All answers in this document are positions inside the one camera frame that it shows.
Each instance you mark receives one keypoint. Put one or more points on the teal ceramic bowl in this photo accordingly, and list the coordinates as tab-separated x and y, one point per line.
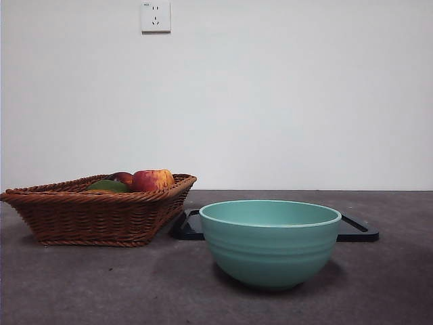
270	254

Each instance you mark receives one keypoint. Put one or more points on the red yellow apple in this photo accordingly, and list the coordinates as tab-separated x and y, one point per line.
152	179

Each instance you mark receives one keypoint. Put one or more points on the dark red fruit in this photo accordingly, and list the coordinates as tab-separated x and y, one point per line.
121	177

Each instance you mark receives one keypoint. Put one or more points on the green fruit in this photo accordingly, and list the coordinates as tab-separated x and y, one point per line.
108	185

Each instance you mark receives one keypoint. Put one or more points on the brown wicker basket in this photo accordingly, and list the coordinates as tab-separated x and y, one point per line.
91	216

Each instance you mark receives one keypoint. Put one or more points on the black rectangular tray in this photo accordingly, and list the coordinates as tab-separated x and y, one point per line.
355	232

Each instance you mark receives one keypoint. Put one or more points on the white wall socket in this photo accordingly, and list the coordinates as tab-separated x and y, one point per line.
162	17

